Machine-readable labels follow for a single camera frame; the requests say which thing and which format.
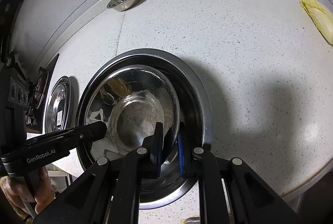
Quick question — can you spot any large steel plate with label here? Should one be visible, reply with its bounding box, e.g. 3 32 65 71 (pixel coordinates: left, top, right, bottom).
44 76 72 134

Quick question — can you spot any large steel bowl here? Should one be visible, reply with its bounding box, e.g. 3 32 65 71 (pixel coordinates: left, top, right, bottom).
75 49 213 209

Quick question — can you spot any person left hand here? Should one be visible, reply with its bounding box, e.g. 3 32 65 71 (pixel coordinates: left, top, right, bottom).
1 167 56 223

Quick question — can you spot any black gas stove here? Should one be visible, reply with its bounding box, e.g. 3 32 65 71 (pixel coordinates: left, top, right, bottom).
25 54 59 134

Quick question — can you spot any yellow cloth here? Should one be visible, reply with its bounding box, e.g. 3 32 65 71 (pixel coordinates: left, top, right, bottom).
300 0 333 46

